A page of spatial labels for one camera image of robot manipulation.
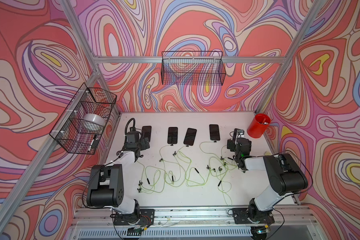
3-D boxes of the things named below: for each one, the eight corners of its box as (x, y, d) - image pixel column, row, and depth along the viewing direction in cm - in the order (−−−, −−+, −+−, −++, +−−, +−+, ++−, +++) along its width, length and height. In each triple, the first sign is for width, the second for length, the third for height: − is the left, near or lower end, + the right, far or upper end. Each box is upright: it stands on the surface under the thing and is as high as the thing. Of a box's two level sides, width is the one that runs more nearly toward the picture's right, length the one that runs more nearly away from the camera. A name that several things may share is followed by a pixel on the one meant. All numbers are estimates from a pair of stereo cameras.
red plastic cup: (249, 138, 106) (256, 126, 96) (245, 125, 114) (251, 113, 104) (265, 138, 106) (274, 126, 96) (259, 125, 114) (267, 113, 104)
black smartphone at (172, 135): (167, 143, 104) (167, 141, 102) (168, 129, 112) (168, 126, 110) (177, 143, 104) (177, 141, 102) (177, 129, 112) (177, 126, 110)
